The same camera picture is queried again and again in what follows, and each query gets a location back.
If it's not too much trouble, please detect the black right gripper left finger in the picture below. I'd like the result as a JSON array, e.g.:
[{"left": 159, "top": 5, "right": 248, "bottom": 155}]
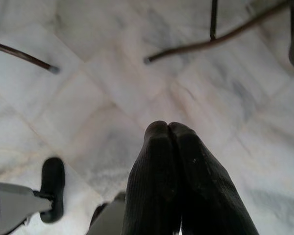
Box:
[{"left": 122, "top": 120, "right": 182, "bottom": 235}]

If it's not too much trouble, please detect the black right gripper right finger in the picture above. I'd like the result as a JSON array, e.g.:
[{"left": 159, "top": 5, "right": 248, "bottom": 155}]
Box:
[{"left": 168, "top": 121, "right": 260, "bottom": 235}]

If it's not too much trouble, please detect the thin brown chair leg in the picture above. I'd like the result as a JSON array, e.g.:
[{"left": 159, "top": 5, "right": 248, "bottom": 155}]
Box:
[
  {"left": 144, "top": 0, "right": 290, "bottom": 65},
  {"left": 0, "top": 40, "right": 61, "bottom": 74}
]

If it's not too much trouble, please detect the dark straight metal leg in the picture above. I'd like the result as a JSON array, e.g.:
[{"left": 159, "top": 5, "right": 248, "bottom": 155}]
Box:
[{"left": 210, "top": 0, "right": 219, "bottom": 40}]

